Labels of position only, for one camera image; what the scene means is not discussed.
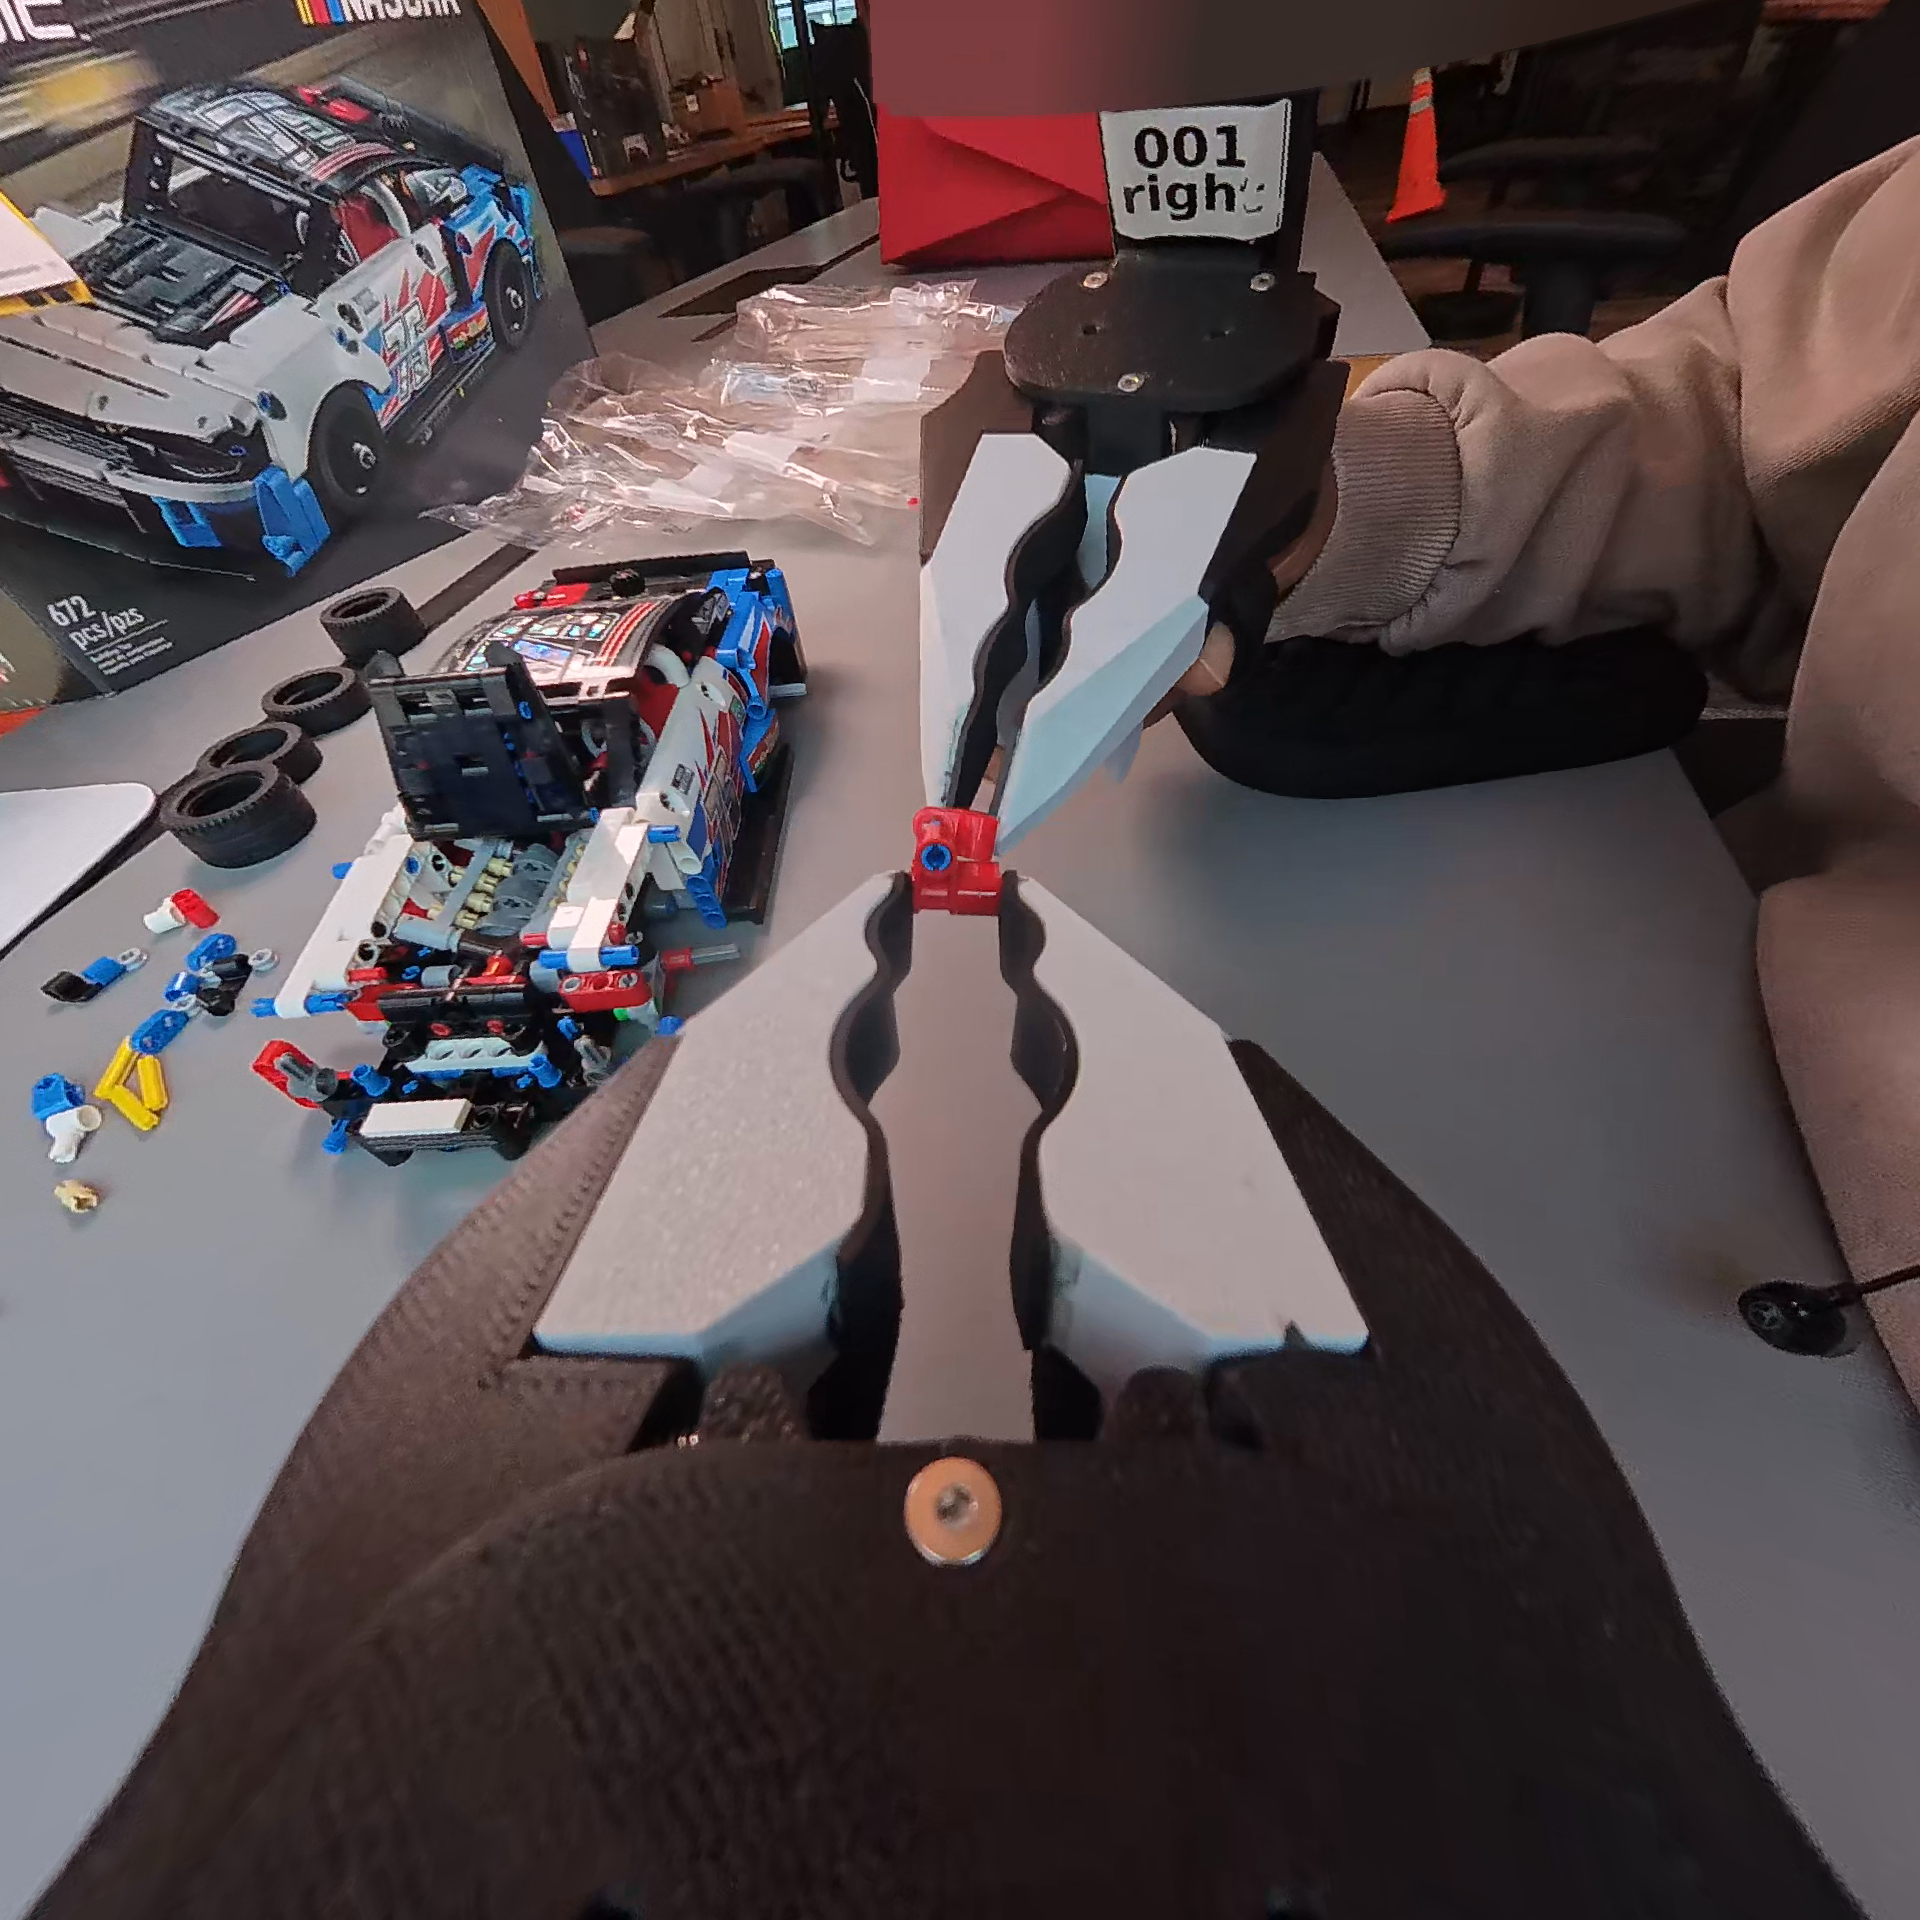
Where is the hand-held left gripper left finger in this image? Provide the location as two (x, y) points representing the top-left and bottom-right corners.
(531, 870), (917, 1369)

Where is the person's right hand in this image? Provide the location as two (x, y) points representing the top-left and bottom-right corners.
(1170, 501), (1339, 699)

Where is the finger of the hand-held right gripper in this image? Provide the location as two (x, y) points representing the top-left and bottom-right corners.
(917, 431), (1083, 814)
(993, 451), (1259, 855)

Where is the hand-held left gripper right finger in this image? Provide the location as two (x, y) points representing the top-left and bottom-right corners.
(1003, 874), (1370, 1397)

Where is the person's right forearm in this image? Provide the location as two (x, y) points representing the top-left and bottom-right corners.
(1266, 133), (1920, 708)

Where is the black toy tyre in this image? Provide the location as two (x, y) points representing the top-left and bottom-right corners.
(321, 586), (427, 668)
(260, 666), (369, 737)
(199, 719), (323, 783)
(159, 760), (321, 867)

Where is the clear plastic bag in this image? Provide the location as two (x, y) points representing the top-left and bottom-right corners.
(425, 278), (1040, 549)

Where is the grey desk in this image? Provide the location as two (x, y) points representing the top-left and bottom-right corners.
(0, 194), (1920, 1920)

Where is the dark printed box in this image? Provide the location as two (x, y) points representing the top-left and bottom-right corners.
(0, 0), (598, 714)

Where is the black office chair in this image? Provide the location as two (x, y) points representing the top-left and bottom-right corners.
(1377, 129), (1697, 343)

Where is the toy brick race car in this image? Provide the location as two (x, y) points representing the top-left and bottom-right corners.
(252, 559), (814, 1163)

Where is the person's beige hoodie torso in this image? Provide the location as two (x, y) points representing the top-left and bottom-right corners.
(1711, 451), (1920, 1421)

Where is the orange traffic cone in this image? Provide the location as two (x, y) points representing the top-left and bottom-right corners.
(1386, 69), (1454, 224)

